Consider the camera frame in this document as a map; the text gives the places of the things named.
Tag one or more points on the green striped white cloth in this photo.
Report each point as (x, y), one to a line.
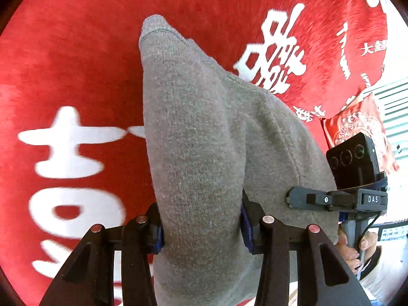
(397, 114)

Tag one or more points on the person's right forearm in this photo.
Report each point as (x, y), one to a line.
(385, 271)

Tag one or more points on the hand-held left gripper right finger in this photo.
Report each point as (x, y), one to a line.
(247, 228)

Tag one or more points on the person's right hand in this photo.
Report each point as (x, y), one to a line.
(346, 245)

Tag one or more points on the red blanket with white print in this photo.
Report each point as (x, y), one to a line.
(79, 70)

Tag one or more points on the grey knit sweater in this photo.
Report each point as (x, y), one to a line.
(204, 153)

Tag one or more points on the red patterned packet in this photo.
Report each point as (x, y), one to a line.
(357, 118)

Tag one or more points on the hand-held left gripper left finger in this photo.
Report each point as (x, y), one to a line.
(157, 234)

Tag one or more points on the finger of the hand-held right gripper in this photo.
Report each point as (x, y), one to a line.
(306, 197)

